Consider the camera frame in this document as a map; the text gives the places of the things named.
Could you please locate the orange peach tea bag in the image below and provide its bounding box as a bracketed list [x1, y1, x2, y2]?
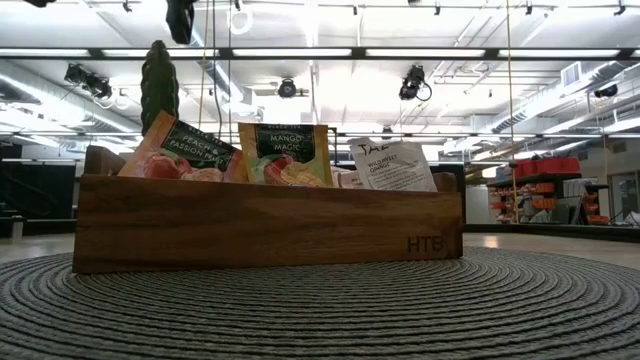
[118, 110, 247, 184]

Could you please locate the yellow mango tea bag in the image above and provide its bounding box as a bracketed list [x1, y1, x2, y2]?
[237, 122, 335, 189]

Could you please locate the wooden tea organiser box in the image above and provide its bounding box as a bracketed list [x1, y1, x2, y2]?
[72, 144, 465, 275]

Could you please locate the white tea bag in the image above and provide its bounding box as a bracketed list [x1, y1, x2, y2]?
[347, 137, 440, 193]
[331, 166, 367, 190]

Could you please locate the green cactus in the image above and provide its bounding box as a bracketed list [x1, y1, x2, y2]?
[140, 39, 181, 137]

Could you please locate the black double spotlight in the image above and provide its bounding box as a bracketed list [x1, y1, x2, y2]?
[63, 62, 114, 100]

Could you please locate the round black spotlight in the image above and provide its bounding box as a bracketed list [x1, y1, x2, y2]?
[277, 76, 299, 100]

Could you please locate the black cabinet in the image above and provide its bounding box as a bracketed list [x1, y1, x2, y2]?
[0, 143, 78, 237]

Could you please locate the round grey woven placemat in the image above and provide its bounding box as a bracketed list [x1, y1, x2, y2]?
[0, 245, 640, 360]

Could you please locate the red storage bin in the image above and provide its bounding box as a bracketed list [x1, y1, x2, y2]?
[512, 159, 539, 180]
[536, 157, 583, 176]

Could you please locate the dark storage shelf rack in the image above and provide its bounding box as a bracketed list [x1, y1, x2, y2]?
[486, 172, 612, 226]

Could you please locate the glass door panel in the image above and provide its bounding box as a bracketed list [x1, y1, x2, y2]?
[609, 171, 640, 227]

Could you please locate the white cable ring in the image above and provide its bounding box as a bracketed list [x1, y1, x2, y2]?
[226, 4, 254, 36]

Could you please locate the dark hanging cable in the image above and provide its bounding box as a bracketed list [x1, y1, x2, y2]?
[211, 0, 224, 141]

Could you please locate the silver ventilation duct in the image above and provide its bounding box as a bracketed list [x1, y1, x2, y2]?
[189, 19, 257, 107]
[489, 59, 640, 135]

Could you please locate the black rail with light panels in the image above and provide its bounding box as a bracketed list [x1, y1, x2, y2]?
[0, 46, 640, 62]

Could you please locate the black ceiling camera with cable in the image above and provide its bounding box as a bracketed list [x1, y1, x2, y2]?
[398, 63, 433, 103]

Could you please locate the tan hanging cord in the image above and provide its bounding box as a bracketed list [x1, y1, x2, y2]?
[504, 0, 518, 224]

